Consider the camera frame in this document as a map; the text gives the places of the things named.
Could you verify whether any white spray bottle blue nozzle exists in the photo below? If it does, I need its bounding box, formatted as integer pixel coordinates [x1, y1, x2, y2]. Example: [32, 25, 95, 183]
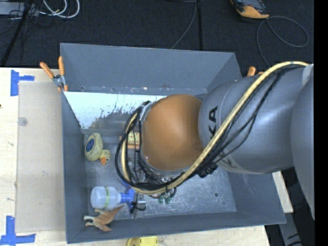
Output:
[90, 185, 136, 211]

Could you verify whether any tan toy animal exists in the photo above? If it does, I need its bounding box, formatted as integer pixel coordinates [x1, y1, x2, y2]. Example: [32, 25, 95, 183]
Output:
[83, 204, 126, 232]

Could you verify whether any orange and white box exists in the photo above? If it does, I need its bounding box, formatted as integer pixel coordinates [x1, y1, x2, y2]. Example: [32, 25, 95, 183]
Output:
[119, 130, 142, 150]

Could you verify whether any yellow rubber duck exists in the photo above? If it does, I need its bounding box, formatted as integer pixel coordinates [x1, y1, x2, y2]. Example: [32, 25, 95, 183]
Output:
[84, 132, 112, 166]

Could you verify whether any pale wood board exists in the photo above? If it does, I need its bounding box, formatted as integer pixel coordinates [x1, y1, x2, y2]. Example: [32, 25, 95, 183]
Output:
[14, 80, 67, 233]

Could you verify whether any grey metal bin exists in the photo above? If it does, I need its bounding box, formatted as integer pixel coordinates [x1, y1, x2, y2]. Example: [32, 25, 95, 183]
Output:
[59, 43, 287, 244]

